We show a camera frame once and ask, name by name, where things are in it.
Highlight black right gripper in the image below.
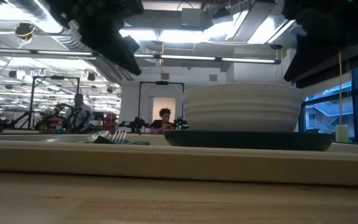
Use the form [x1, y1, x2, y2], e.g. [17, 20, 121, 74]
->
[283, 21, 354, 83]

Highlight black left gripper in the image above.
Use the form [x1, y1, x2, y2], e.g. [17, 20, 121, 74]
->
[79, 15, 143, 77]

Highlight white ribbed bowl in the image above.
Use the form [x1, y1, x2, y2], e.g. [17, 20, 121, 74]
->
[182, 82, 305, 133]

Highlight orange-handled metal fork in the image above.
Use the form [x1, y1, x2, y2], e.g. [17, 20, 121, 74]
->
[110, 129, 127, 144]

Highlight orange-handled metal spoon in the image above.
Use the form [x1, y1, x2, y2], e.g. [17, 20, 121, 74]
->
[84, 130, 112, 144]

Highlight beige plastic tray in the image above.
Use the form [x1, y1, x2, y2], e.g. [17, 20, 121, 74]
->
[0, 133, 358, 188]

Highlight long fluorescent light bar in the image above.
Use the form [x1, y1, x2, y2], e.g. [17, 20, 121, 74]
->
[0, 47, 282, 65]

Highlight red chair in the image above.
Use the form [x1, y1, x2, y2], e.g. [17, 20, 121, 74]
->
[103, 112, 119, 133]

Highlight person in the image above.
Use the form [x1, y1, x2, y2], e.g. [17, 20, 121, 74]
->
[69, 92, 95, 129]
[149, 107, 175, 134]

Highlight grey metal box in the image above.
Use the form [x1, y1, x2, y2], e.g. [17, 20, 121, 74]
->
[181, 7, 203, 27]

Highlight pale green cylinder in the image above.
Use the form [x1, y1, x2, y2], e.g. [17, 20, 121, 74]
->
[335, 124, 351, 144]

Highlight black round hanging fixture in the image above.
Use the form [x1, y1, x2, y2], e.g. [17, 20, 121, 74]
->
[14, 22, 37, 41]

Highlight black gantry frame with camera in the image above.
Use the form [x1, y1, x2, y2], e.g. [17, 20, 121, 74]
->
[137, 80, 185, 131]

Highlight yellow hanging cord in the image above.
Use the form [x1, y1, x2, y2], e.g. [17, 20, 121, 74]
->
[338, 49, 344, 126]

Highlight blue window frame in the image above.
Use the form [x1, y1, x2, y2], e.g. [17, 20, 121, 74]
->
[298, 58, 358, 146]

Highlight black aluminium table frame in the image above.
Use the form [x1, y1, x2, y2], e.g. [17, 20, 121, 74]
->
[0, 129, 88, 135]

